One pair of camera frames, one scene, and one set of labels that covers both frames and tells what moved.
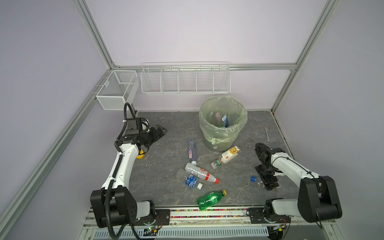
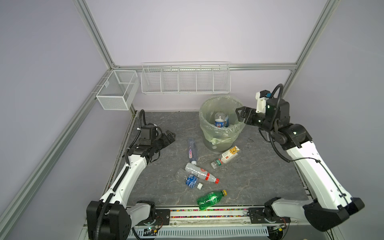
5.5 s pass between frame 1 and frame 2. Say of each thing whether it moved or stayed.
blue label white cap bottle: stayed
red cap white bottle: stayed
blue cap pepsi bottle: moved
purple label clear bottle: stayed
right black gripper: moved
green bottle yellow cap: stayed
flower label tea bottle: stayed
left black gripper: moved
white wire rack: stayed
